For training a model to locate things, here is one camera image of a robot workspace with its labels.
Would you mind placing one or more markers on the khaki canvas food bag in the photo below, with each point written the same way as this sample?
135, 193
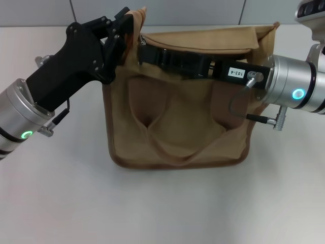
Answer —
182, 127

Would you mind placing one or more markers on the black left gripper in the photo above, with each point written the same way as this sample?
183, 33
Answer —
73, 66

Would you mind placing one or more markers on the silver metal zipper pull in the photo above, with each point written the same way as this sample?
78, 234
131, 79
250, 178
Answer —
143, 41

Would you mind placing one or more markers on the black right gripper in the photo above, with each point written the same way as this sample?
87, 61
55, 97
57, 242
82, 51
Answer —
236, 73

